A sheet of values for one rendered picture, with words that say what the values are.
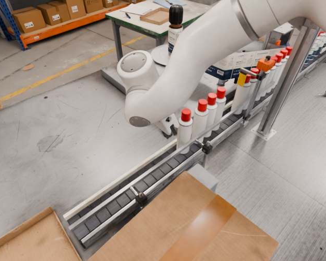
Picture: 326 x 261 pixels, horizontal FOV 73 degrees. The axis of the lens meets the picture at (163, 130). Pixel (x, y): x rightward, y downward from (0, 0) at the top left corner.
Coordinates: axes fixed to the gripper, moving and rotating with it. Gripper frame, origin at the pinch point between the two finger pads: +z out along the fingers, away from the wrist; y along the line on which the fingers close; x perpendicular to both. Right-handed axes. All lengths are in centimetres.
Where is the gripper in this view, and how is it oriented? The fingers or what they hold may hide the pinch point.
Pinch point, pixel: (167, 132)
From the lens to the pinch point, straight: 74.5
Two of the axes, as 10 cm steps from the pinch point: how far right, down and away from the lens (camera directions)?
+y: -6.6, -5.4, 5.2
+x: -7.1, 6.8, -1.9
